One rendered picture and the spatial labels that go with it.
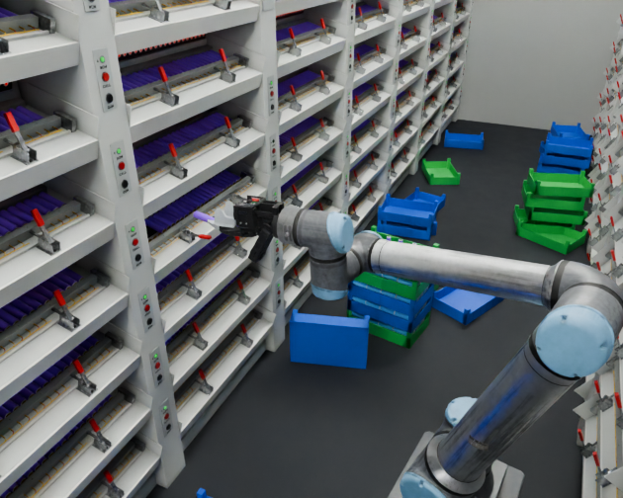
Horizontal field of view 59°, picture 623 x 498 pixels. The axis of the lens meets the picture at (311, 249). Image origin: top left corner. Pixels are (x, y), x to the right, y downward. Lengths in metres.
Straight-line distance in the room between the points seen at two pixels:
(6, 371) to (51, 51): 0.62
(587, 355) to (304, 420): 1.19
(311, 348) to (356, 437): 0.40
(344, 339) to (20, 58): 1.47
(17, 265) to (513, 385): 0.99
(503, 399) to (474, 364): 1.13
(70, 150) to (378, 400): 1.39
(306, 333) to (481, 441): 1.02
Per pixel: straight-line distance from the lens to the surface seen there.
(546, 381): 1.13
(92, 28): 1.23
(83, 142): 1.23
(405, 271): 1.33
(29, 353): 1.29
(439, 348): 2.36
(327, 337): 2.14
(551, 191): 3.28
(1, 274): 1.19
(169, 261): 1.51
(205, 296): 1.70
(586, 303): 1.08
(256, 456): 1.93
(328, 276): 1.30
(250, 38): 1.79
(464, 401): 1.61
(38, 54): 1.14
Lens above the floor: 1.47
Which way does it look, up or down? 30 degrees down
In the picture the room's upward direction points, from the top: straight up
